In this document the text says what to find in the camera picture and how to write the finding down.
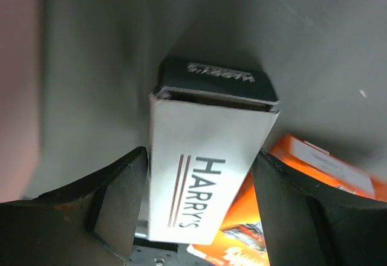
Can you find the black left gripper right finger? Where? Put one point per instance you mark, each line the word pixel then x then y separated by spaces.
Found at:
pixel 307 222

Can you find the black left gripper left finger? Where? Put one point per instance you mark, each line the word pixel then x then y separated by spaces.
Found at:
pixel 90 221

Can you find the white Harry's logo box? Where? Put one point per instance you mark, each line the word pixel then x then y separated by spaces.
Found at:
pixel 207 125

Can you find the left orange Gillette Fusion box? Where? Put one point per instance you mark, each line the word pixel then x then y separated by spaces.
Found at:
pixel 240 239

